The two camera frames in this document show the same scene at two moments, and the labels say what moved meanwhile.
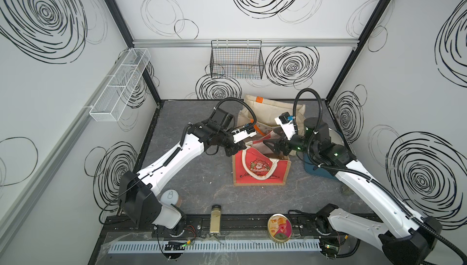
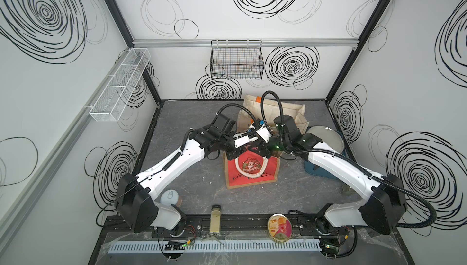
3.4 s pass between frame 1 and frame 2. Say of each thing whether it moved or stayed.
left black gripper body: stayed
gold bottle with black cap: stayed
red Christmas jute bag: moved
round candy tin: stayed
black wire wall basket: stayed
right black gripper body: moved
